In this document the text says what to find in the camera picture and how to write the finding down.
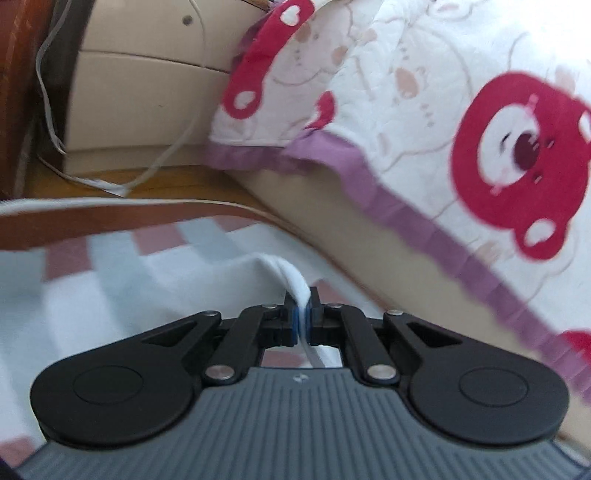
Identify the beige bedside cabinet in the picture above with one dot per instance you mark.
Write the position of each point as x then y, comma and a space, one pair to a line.
138, 92

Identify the reddish brown wooden furniture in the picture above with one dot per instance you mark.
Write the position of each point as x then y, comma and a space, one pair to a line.
23, 69

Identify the white long sleeve shirt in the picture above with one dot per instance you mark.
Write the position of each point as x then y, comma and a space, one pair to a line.
184, 295

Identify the red bear print pillow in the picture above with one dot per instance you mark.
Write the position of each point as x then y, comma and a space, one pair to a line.
415, 92

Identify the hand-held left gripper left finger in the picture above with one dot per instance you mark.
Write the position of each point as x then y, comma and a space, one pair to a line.
295, 327

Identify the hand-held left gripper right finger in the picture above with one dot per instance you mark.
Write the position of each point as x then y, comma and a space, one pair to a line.
315, 323

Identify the checked dog print bed sheet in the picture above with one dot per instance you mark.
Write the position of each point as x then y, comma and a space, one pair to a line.
115, 244

